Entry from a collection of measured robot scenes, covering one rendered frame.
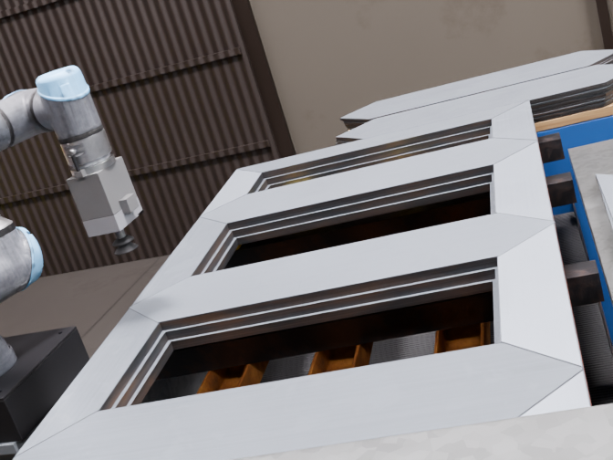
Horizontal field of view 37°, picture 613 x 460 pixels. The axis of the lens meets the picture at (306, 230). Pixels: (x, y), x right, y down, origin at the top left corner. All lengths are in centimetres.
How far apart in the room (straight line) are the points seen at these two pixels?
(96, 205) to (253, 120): 283
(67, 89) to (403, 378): 71
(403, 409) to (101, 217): 67
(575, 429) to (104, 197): 102
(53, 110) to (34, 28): 319
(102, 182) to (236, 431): 54
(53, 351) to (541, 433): 135
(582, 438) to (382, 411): 48
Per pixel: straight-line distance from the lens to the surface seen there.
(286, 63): 424
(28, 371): 182
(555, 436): 64
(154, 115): 450
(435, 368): 114
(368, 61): 414
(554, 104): 227
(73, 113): 150
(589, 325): 182
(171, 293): 165
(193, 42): 432
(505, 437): 65
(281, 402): 117
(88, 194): 153
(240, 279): 159
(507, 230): 148
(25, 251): 189
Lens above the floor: 141
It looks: 19 degrees down
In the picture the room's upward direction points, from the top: 17 degrees counter-clockwise
